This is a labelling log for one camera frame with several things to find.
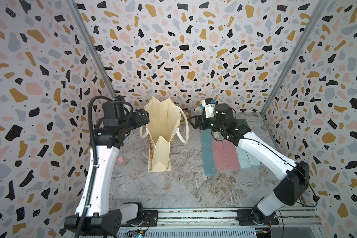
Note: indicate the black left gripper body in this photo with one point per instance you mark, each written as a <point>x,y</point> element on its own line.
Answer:
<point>135,121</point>

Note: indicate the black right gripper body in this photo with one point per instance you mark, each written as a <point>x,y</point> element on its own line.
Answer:
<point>212,123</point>

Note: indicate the dark green pencil case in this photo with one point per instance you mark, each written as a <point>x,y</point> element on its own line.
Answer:
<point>243,121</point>

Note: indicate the cream floral canvas tote bag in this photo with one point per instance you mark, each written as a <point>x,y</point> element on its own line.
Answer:
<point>163,127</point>

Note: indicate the pink pencil case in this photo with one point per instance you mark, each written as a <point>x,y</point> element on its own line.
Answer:
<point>231,156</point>
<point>219,156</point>

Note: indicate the light teal pencil case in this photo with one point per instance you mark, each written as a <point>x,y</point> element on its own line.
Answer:
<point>254,162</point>
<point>243,159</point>

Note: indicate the teal green pencil case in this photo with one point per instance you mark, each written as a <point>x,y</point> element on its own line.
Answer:
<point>209,167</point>

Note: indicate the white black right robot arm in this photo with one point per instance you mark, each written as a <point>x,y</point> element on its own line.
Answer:
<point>293,176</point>

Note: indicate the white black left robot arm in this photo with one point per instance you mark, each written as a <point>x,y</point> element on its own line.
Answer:
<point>110,123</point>

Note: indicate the blue toy microphone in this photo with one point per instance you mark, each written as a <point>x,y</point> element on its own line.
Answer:
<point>199,111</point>

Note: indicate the wooden chess board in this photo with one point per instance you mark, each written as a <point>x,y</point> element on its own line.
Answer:
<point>187,113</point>

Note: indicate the small pink pig toy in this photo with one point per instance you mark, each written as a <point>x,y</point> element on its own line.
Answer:
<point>121,160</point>

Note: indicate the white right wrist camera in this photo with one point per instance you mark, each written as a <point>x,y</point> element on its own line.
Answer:
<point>209,106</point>

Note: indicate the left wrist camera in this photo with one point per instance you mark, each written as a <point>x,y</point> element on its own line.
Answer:
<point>119,98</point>

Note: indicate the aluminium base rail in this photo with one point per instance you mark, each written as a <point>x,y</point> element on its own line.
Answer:
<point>288,222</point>

